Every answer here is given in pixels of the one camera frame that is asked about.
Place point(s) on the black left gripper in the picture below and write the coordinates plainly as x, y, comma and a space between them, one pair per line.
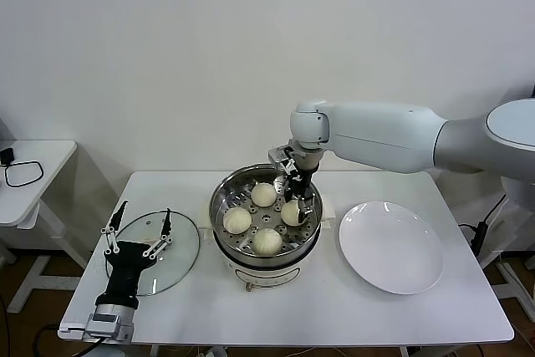
125, 263

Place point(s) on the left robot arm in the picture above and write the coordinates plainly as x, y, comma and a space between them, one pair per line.
102, 348

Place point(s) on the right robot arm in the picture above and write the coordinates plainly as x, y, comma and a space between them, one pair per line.
376, 131

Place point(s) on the white electric cooker base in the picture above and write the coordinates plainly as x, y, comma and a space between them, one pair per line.
267, 277

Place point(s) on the white oval plate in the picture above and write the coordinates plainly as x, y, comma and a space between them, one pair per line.
388, 244

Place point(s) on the white side table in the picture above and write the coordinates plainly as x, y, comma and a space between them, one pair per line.
50, 156
507, 277

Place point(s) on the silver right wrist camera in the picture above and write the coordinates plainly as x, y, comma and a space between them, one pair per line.
281, 158

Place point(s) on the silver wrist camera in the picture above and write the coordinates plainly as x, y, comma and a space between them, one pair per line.
281, 158
109, 323

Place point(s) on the white steamed baozi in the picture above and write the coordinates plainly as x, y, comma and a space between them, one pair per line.
237, 220
290, 212
267, 242
263, 195

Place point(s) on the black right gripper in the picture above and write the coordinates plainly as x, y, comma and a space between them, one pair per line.
300, 185

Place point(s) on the stainless steel steamer basket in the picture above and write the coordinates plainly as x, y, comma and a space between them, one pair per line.
219, 206

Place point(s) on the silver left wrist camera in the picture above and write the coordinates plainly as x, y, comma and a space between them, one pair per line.
109, 323

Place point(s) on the small black adapter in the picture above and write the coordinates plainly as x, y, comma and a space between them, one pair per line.
7, 156

